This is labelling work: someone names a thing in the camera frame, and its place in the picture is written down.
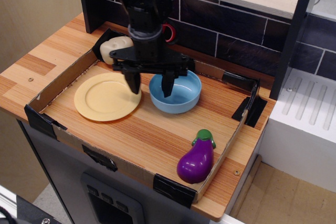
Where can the grey oven control panel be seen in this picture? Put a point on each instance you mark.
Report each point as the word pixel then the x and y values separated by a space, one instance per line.
pixel 110 205

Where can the black vertical post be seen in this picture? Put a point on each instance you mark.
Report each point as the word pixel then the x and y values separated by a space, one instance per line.
pixel 295 34

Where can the purple toy eggplant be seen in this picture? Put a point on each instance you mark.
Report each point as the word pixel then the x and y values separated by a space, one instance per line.
pixel 196 164

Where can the red cup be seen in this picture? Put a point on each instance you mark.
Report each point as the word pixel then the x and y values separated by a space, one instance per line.
pixel 169 33

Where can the yellow plate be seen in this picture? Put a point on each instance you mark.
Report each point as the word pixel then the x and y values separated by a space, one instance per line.
pixel 106 97

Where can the cardboard tray border with tape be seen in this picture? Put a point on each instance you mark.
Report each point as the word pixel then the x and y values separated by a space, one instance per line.
pixel 147 143

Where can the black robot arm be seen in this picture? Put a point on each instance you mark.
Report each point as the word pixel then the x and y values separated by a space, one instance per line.
pixel 145 18

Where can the white dish rack sink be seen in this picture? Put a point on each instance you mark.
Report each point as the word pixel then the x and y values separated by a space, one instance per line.
pixel 299 138

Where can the cream toy potato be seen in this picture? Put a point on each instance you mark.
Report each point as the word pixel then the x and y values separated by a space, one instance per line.
pixel 113 44

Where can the light blue bowl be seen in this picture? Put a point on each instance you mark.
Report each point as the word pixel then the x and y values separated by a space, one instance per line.
pixel 185 93

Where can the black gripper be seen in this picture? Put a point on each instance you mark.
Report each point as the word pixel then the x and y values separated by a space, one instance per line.
pixel 151 57

